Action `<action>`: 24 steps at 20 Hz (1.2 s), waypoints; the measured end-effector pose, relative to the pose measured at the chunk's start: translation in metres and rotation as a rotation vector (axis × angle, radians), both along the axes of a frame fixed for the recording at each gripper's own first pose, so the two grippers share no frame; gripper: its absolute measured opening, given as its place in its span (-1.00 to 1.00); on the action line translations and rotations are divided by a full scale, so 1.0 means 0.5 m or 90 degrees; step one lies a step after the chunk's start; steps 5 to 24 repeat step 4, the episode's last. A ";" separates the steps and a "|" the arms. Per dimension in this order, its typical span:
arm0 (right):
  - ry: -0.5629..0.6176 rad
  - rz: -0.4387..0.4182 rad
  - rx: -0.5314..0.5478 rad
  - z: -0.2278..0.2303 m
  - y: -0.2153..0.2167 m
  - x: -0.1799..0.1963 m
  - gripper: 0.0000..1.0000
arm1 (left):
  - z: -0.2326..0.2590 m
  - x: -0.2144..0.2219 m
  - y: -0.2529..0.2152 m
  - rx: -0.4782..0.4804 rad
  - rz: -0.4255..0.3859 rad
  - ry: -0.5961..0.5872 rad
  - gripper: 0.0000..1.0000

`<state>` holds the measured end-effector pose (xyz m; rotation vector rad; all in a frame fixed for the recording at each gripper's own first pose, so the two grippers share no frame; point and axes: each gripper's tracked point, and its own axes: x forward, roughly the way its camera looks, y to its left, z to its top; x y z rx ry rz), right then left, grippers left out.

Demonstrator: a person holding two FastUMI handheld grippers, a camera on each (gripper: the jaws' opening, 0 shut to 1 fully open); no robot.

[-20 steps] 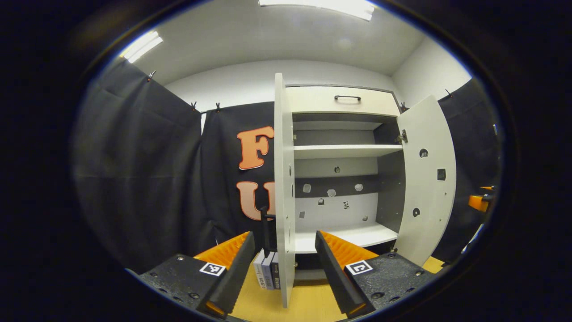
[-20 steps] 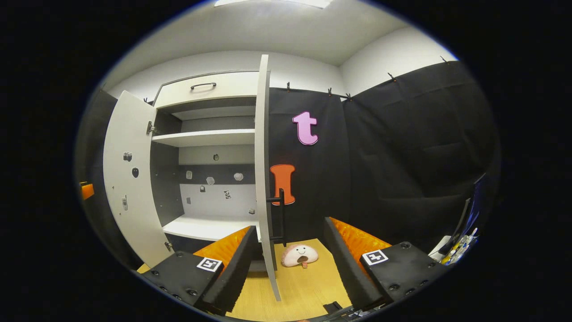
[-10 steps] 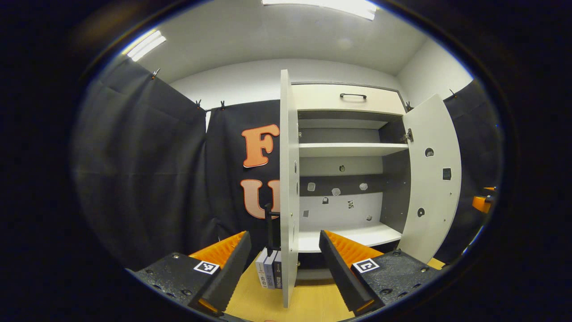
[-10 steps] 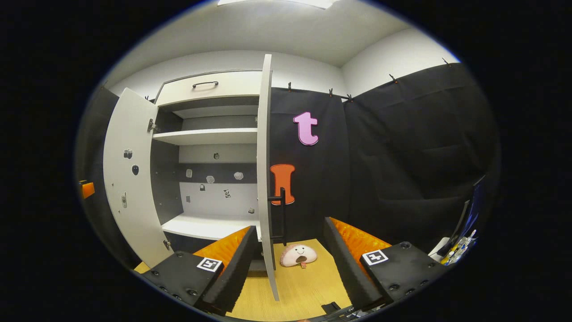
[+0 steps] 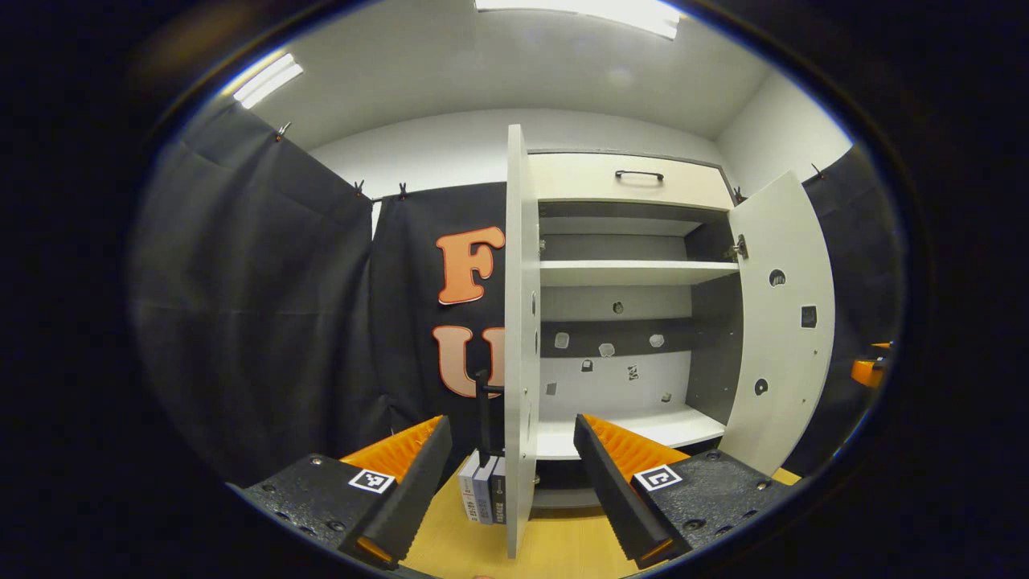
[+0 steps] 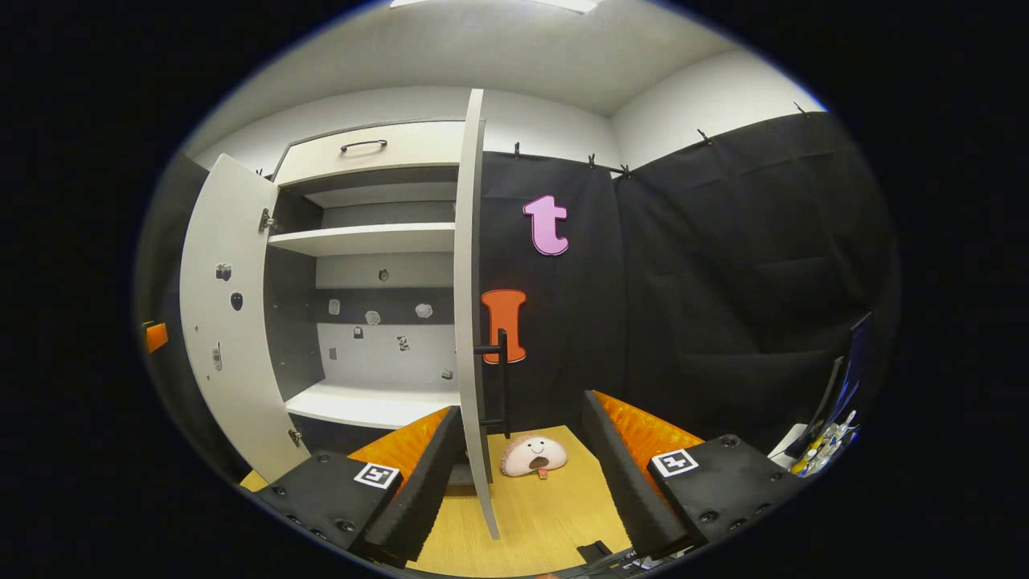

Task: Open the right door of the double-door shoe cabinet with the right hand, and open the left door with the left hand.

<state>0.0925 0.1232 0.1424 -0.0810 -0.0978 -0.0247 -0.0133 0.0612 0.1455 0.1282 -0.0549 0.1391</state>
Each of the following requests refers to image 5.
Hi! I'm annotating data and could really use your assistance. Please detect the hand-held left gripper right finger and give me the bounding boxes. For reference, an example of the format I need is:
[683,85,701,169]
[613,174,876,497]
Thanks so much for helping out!
[573,413,793,570]

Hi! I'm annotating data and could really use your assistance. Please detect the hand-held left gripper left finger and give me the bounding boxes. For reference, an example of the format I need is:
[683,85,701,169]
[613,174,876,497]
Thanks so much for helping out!
[228,415,453,569]

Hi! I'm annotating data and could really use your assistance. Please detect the beige cabinet door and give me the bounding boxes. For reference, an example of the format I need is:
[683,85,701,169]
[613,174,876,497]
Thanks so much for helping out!
[474,123,543,560]
[718,170,837,477]

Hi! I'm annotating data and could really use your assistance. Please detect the beige double-door shoe cabinet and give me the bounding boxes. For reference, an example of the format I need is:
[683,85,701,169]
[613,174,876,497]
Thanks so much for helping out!
[527,149,744,511]

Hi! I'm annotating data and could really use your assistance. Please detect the beige cabinet drawer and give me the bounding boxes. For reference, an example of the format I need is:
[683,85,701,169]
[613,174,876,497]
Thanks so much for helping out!
[528,153,735,211]

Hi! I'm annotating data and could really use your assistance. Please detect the dark grey small box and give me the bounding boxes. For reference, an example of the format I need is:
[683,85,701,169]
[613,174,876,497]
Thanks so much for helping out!
[490,457,508,525]

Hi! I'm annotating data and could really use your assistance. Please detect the black backdrop cloth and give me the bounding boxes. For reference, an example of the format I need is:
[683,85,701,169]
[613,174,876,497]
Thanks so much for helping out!
[129,103,908,487]

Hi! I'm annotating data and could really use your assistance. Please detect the small ceiling light panel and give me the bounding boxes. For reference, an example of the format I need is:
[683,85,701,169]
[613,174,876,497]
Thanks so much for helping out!
[233,52,305,110]

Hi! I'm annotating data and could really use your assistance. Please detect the large ceiling light panel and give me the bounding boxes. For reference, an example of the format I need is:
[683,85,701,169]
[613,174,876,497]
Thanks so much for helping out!
[474,0,683,39]

